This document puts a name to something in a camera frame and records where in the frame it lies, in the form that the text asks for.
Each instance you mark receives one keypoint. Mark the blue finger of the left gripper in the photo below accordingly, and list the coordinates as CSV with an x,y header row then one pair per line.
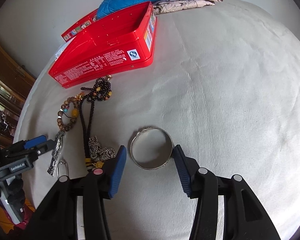
x,y
37,151
34,142

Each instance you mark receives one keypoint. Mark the red tin lid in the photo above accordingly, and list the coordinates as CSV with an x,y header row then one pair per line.
x,y
81,24

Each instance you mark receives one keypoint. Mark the red tin box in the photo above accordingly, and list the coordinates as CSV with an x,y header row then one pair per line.
x,y
119,42

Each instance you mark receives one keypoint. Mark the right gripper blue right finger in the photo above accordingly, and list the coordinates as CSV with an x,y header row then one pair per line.
x,y
186,168

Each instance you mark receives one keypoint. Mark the silver metal watch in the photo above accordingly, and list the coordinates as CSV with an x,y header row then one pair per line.
x,y
56,152

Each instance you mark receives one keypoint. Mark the thin silver ring bangle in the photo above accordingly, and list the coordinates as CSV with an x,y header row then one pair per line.
x,y
62,169

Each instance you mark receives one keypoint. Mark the white lace cloth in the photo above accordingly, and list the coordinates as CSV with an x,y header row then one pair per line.
x,y
60,51

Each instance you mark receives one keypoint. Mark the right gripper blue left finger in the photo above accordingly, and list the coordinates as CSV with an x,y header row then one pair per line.
x,y
117,168

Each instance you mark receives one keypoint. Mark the black cord gold pendant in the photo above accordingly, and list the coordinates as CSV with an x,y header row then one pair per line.
x,y
90,165

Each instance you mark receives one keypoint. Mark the brown wooden cabinet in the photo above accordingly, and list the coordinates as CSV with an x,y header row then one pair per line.
x,y
15,85

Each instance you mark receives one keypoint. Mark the folded floral cloth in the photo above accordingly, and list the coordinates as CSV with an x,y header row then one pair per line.
x,y
167,6

